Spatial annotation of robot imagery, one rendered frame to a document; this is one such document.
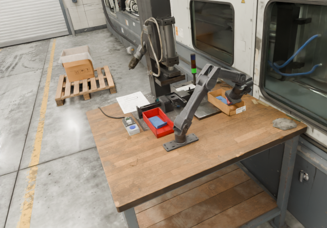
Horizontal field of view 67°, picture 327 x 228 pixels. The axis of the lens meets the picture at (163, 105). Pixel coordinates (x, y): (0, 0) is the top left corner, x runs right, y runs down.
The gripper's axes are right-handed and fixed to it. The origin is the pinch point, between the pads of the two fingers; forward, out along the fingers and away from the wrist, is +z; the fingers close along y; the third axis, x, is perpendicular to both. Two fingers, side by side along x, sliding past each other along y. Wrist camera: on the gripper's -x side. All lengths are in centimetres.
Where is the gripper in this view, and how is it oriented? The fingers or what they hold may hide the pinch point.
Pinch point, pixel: (228, 103)
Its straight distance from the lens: 169.9
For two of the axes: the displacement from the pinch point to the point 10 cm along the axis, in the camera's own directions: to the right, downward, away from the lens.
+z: -1.1, 5.4, 8.3
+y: -4.0, -7.9, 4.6
